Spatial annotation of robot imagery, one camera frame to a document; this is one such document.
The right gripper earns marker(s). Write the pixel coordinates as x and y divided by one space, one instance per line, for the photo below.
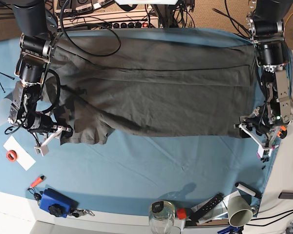
41 124

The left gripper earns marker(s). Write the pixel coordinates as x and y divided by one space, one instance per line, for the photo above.
254 126

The dark grey T-shirt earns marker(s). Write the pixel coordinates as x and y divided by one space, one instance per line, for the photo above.
155 89

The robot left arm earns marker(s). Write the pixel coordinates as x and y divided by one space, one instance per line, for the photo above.
267 34

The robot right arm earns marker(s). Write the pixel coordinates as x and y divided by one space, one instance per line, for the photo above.
38 43

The orange black utility knife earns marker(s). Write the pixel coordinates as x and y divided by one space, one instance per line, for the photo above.
282 132

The white paper sheet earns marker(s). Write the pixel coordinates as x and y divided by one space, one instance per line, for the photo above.
24 158

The white black marker roll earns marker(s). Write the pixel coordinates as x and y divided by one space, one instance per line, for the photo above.
248 190

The orange marker pen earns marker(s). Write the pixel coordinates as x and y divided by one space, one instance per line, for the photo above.
36 182

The orange tape roll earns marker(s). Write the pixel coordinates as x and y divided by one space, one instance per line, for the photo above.
11 155

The blue clamp block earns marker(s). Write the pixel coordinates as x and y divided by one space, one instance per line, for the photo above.
55 203

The blue table cloth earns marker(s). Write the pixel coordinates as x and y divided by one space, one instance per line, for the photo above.
129 172

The grey adapter box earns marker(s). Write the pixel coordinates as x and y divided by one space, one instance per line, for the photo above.
286 195

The metal carabiner keys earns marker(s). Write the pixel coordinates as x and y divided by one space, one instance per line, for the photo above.
80 212

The grey-green mug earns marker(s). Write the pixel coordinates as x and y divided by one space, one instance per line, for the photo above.
240 212

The black remote control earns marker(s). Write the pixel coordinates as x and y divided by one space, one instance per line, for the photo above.
209 206

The orange cube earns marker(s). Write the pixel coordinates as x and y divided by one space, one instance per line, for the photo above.
182 213

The glass jar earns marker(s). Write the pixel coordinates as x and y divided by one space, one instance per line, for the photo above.
161 217

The black power strip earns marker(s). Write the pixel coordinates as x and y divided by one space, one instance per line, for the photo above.
130 24

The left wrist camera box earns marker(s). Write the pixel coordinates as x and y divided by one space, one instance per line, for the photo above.
264 152

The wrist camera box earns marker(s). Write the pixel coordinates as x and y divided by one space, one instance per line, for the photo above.
41 150
264 152

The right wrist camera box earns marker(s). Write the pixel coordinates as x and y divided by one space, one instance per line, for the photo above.
41 150

